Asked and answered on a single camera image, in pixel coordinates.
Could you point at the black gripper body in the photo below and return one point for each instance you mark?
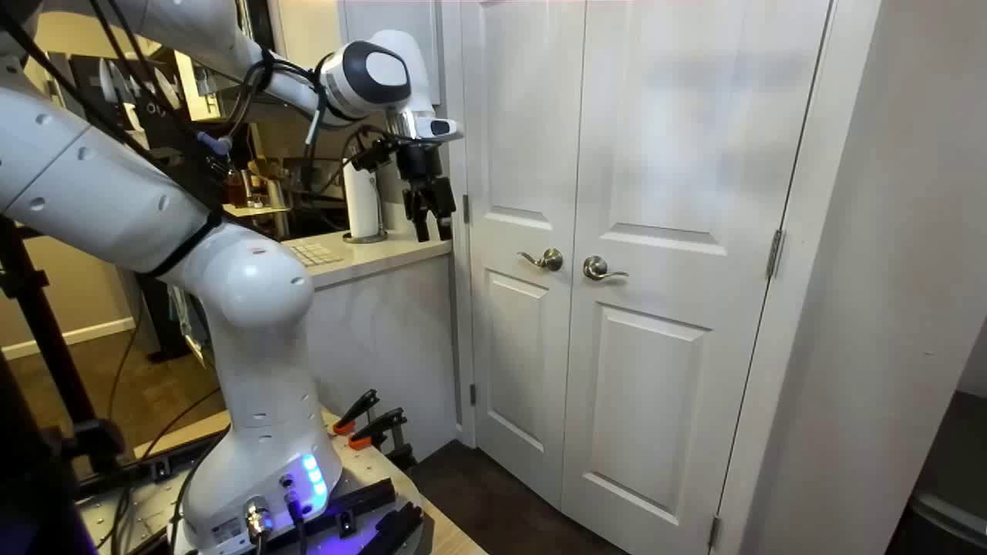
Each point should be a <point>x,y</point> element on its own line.
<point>420,163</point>

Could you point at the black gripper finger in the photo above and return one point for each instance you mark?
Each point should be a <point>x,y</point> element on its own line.
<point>445,211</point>
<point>419,217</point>

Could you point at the white panelled closet door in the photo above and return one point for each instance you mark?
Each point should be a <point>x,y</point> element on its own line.
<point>519,359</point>
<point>666,388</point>

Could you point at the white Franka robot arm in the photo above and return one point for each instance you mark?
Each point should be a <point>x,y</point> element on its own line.
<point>248,309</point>

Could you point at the metal door hinge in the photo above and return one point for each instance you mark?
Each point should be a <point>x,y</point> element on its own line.
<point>472,391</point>
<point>771,255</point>
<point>715,532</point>
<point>465,206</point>

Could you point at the white paper towel roll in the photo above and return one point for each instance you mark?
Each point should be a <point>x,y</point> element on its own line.
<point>363,200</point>

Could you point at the striped dish cloth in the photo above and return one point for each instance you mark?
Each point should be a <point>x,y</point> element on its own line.
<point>313,251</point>

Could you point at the black oven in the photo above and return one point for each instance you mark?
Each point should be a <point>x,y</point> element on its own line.
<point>310,200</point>

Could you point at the white kitchen counter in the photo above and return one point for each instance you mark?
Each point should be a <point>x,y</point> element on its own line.
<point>389,341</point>

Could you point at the black clamp with orange tip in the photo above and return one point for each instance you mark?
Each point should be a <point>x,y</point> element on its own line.
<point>356,409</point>
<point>377,427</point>

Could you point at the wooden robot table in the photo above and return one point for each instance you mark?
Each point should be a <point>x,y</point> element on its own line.
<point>451,533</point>

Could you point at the white double cabinet doors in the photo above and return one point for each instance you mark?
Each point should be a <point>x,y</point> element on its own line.
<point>787,309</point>

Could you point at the black tripod stand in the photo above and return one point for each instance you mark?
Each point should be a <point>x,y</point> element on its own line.
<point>48,341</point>

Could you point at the black mounting bracket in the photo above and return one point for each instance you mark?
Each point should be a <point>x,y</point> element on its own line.
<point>401,529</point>
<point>356,504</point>

